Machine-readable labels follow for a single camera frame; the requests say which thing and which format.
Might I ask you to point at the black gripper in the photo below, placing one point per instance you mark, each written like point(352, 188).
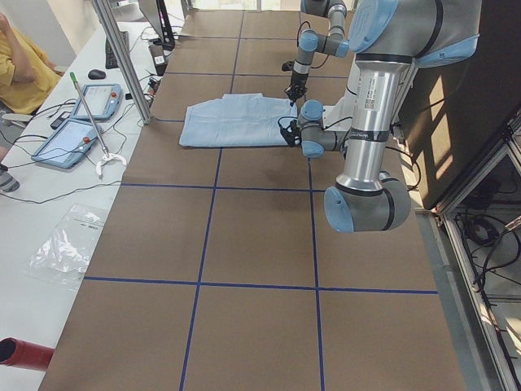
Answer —
point(297, 81)
point(290, 138)

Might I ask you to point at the light blue button-up shirt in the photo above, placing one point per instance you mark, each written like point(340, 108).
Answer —
point(237, 120)

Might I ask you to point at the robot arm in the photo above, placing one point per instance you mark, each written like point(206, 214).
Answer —
point(310, 42)
point(386, 38)

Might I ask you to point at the reacher grabber stick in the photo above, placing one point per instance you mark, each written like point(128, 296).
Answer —
point(107, 156)

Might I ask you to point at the upper blue teach pendant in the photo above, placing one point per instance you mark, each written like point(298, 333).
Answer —
point(103, 100)

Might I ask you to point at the blue teach pendant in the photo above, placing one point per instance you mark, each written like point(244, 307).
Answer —
point(67, 145)
point(103, 100)

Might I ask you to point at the black computer mouse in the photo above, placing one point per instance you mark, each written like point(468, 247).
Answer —
point(96, 74)

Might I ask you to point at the lower blue teach pendant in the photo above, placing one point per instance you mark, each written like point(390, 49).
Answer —
point(67, 145)

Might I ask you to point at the clear plastic bag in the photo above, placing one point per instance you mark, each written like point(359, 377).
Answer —
point(63, 258)

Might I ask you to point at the person in yellow shirt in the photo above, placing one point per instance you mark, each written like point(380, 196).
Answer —
point(27, 74)

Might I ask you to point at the red cylinder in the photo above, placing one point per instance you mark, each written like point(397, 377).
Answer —
point(25, 355)

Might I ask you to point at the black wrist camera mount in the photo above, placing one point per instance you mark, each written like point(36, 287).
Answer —
point(287, 66)
point(286, 128)

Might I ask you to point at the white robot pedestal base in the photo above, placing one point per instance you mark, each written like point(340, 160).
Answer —
point(342, 106)

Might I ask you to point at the aluminium frame post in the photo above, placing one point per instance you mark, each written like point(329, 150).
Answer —
point(111, 28)

